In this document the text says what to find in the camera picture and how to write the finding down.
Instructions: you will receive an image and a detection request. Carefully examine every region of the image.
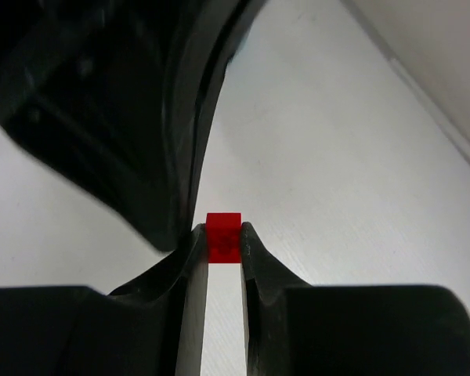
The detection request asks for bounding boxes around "small red lego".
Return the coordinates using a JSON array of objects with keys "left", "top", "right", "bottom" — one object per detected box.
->
[{"left": 205, "top": 212, "right": 242, "bottom": 264}]

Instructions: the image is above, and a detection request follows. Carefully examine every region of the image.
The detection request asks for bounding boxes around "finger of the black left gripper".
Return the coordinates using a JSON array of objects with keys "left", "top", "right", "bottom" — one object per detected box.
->
[{"left": 0, "top": 1, "right": 263, "bottom": 251}]

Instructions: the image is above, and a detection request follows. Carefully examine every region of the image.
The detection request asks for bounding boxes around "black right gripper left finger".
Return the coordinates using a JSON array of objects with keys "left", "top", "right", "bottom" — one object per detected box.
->
[{"left": 0, "top": 225, "right": 208, "bottom": 375}]

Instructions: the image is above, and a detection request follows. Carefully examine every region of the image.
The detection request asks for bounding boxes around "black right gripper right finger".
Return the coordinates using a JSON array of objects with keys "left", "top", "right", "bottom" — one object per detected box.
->
[{"left": 240, "top": 222, "right": 470, "bottom": 375}]

